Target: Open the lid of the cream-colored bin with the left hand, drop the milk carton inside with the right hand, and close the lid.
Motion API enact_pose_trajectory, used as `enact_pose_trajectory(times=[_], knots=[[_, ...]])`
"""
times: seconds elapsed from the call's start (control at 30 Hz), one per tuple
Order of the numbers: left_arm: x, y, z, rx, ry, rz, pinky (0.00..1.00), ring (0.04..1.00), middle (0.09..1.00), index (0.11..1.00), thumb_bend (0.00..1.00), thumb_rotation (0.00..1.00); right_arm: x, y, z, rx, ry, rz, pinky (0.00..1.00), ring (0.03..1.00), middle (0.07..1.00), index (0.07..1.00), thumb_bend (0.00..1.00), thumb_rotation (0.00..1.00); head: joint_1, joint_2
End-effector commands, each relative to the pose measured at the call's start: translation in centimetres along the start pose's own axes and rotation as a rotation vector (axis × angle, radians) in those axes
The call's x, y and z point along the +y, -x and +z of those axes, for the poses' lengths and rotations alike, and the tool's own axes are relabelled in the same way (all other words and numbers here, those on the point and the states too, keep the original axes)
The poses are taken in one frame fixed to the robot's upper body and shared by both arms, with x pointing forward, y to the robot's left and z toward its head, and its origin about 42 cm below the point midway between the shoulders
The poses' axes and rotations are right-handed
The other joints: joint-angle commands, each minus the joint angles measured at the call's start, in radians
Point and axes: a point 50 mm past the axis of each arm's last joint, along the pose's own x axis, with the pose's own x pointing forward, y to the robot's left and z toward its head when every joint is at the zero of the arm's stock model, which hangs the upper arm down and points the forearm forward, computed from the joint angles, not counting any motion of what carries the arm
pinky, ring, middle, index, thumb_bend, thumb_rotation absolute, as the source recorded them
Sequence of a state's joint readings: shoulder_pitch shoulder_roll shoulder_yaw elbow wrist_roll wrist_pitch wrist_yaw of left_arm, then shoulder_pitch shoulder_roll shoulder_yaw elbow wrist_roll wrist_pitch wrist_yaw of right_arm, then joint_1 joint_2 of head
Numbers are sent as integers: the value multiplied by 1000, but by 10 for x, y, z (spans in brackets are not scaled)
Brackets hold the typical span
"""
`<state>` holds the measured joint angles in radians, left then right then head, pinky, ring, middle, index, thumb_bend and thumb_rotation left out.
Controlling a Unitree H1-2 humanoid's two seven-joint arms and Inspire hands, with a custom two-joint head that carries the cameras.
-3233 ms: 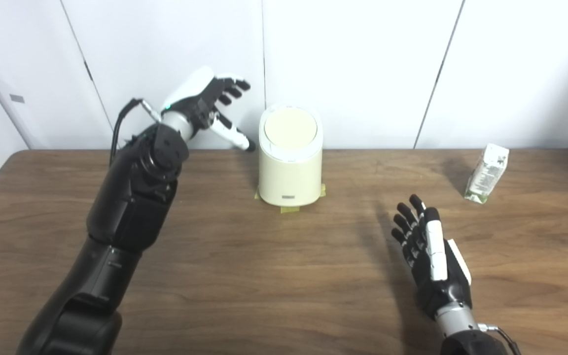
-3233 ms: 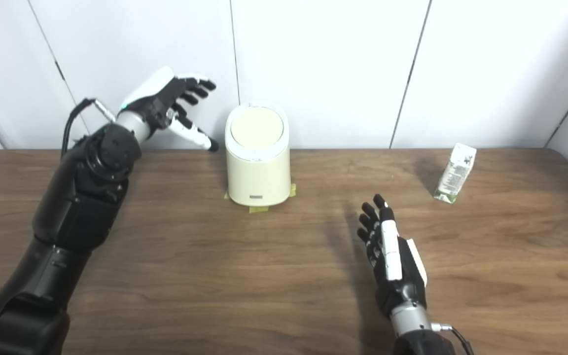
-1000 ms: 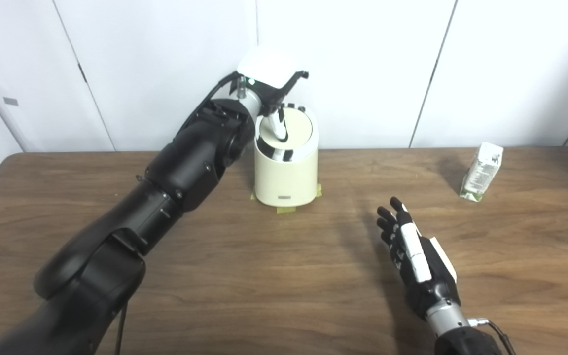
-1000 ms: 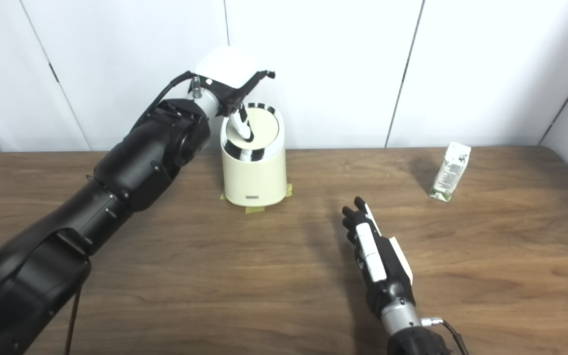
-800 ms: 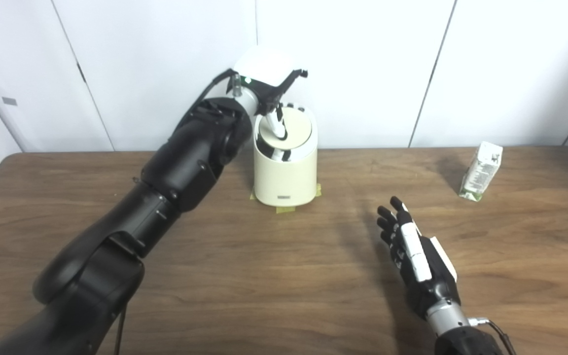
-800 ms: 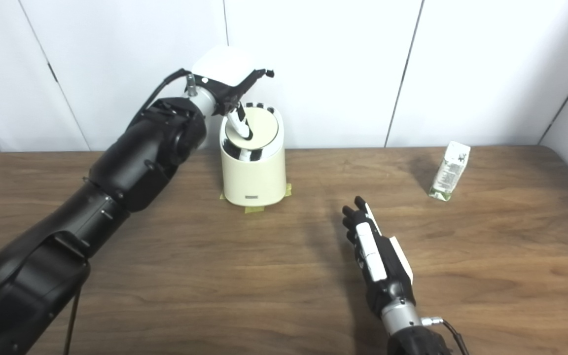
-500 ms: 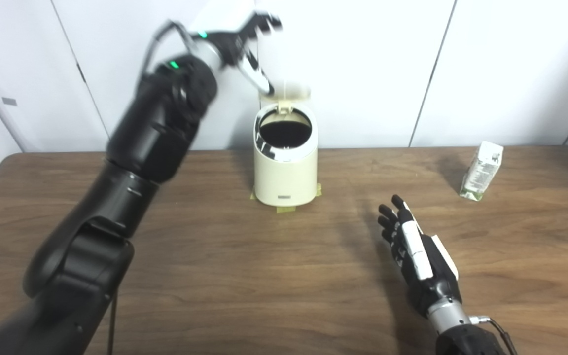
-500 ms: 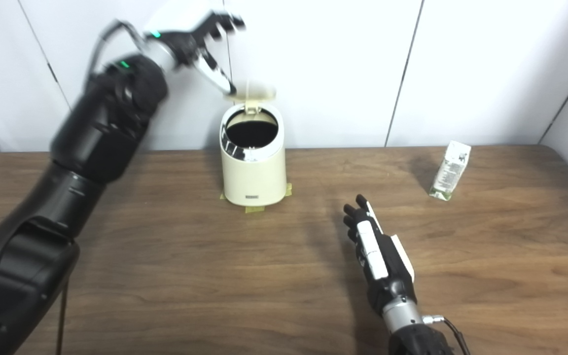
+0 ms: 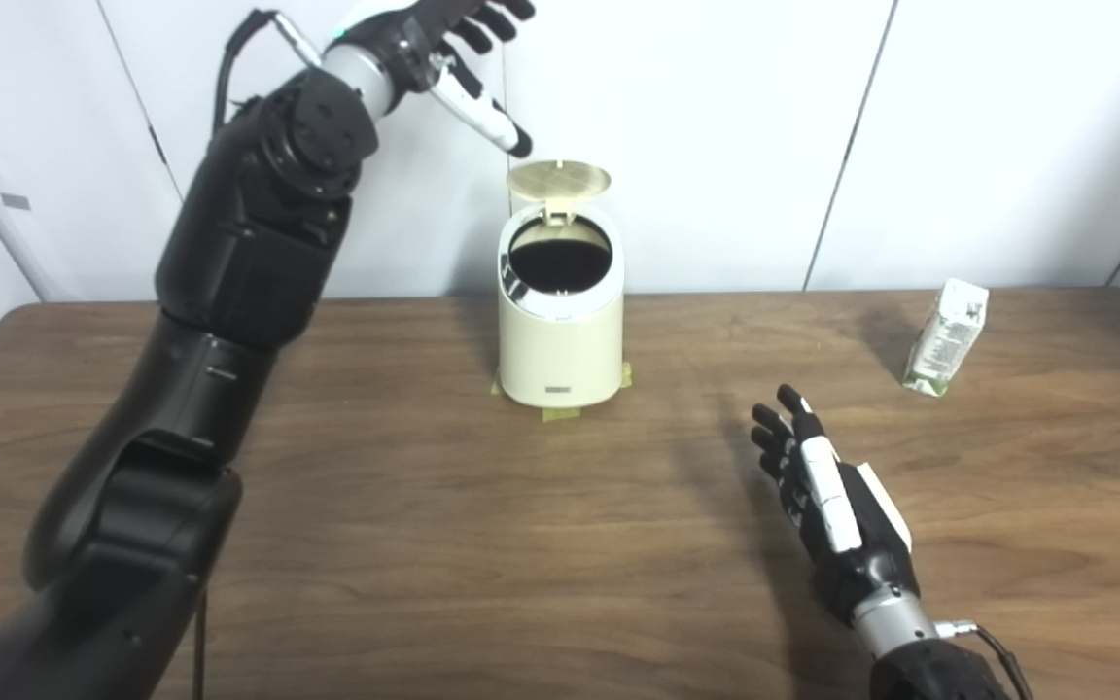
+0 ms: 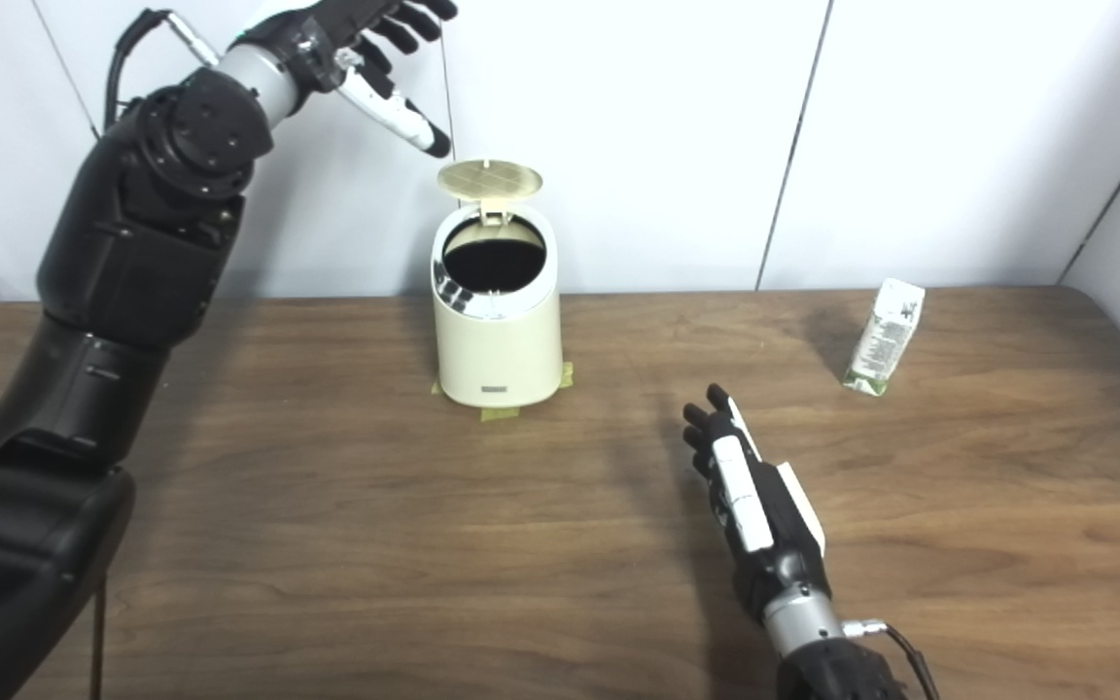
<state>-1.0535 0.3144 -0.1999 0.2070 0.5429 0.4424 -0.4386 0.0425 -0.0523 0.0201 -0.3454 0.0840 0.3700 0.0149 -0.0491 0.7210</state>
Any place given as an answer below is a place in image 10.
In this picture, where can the wide yellow tape piece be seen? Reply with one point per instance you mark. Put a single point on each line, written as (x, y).
(499, 414)

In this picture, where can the white green milk carton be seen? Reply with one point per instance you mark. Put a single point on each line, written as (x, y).
(886, 340)

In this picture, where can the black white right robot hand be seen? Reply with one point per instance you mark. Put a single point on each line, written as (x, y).
(784, 544)

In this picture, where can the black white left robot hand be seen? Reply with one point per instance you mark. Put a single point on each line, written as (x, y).
(327, 34)

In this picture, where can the round cream bin lid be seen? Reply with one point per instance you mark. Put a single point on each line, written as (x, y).
(489, 180)

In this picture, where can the cream-colored cylindrical bin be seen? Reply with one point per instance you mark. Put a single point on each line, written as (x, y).
(497, 355)

